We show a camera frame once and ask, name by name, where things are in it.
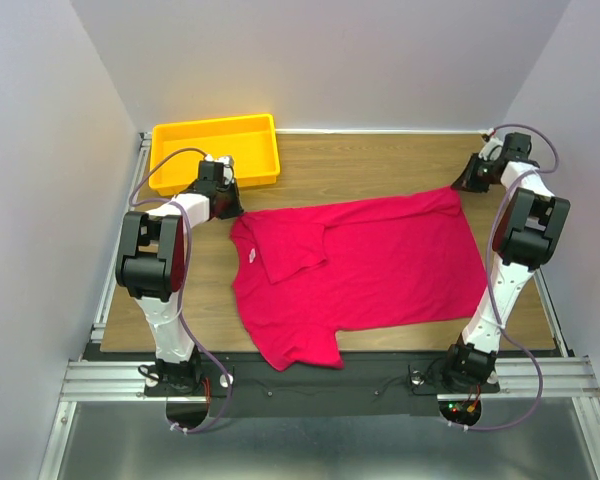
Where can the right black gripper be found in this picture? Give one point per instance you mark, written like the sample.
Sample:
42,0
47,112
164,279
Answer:
466,180

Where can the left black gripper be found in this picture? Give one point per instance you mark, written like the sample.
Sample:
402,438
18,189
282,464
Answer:
235,210

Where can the yellow plastic tray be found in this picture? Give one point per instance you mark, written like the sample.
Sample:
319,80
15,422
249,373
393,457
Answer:
250,140

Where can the red t shirt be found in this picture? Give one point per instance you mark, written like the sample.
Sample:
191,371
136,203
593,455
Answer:
306,274

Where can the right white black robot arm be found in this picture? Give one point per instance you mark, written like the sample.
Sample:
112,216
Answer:
523,237

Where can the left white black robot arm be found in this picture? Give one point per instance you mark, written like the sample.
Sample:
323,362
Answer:
151,265

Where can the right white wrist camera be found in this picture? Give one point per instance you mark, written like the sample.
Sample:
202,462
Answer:
491,144

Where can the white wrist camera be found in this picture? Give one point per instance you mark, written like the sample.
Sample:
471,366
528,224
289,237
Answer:
491,144
228,166

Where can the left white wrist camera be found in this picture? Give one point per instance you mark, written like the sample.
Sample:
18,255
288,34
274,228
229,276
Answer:
228,166

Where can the aluminium frame rail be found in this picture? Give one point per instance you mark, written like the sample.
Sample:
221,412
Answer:
85,380

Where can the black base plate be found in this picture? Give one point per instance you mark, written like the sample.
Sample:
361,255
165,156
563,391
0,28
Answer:
410,383

